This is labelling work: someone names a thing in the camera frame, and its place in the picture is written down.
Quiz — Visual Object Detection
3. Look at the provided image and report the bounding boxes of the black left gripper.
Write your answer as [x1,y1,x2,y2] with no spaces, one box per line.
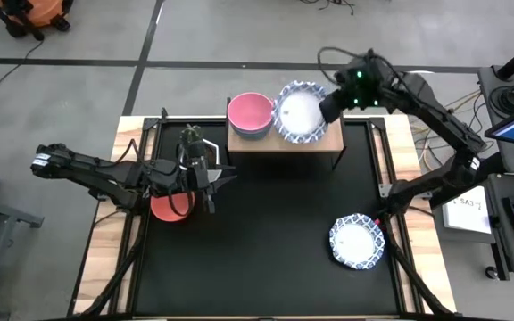
[178,152,239,215]

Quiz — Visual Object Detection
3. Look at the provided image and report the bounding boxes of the blue patterned paper bowl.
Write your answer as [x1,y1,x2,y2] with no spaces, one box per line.
[272,79,332,144]
[327,212,386,271]

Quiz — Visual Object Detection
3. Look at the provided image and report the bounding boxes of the pink bowl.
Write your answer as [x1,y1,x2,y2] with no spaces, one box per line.
[227,92,275,133]

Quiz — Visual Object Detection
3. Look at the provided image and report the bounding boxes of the red bowl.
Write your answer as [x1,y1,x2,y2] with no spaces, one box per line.
[150,191,195,223]

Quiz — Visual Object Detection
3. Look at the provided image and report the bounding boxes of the green cactus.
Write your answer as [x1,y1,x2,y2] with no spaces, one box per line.
[178,124,209,157]

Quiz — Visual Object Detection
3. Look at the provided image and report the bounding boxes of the black table mat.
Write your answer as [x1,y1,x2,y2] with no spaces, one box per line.
[132,119,402,316]

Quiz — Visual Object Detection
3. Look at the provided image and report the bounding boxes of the black desk leg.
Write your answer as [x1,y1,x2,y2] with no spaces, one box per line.
[473,151,506,182]

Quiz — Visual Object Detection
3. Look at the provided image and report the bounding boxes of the white paper sheet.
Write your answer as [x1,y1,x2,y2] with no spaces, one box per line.
[442,190,493,235]

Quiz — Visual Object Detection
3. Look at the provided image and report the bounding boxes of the grey keyboard cart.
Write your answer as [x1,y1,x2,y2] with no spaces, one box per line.
[484,172,514,281]

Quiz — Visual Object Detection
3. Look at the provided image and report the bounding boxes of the orange and black vacuum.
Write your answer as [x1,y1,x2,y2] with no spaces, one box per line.
[0,0,74,42]

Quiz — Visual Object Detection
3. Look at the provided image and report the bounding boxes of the wooden shelf with black frame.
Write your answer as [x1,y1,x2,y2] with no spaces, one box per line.
[225,96,347,170]

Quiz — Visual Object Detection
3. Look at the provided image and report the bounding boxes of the black metal table frame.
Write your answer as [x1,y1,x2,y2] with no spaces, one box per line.
[67,106,459,321]

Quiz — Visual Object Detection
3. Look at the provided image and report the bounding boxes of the yellow floor cable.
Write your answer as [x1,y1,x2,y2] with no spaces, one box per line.
[410,91,484,179]

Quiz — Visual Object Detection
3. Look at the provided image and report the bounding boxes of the black tangled floor cable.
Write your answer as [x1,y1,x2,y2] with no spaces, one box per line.
[299,0,356,17]

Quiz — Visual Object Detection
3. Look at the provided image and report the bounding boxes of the black sleeved cable bundle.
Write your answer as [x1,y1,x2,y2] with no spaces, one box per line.
[384,218,455,316]
[78,209,145,316]

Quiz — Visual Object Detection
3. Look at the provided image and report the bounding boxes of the coiled black cable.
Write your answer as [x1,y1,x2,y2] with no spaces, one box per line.
[488,84,514,119]

